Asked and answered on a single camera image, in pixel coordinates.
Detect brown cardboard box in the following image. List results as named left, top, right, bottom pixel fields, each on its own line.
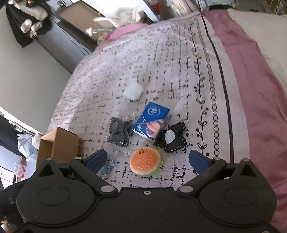
left=36, top=127, right=84, bottom=168

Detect bag of black items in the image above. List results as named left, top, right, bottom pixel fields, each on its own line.
left=107, top=117, right=133, bottom=147

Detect grey wardrobe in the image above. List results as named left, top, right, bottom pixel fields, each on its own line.
left=36, top=1, right=93, bottom=73

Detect white plastic bag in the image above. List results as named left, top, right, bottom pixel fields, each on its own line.
left=123, top=82, right=143, bottom=101
left=17, top=133, right=43, bottom=162

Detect white duvet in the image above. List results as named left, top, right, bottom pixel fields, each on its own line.
left=227, top=9, right=287, bottom=90

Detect hamburger plush toy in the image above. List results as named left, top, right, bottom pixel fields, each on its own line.
left=129, top=147, right=163, bottom=176

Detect black white patterned blanket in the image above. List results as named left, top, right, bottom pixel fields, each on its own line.
left=49, top=13, right=250, bottom=188

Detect hanging dark clothes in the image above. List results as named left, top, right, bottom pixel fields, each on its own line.
left=5, top=1, right=51, bottom=47

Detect pink bed sheet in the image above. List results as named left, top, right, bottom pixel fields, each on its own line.
left=108, top=10, right=286, bottom=232

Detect blue tissue pack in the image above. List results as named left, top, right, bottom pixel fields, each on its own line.
left=132, top=102, right=171, bottom=141

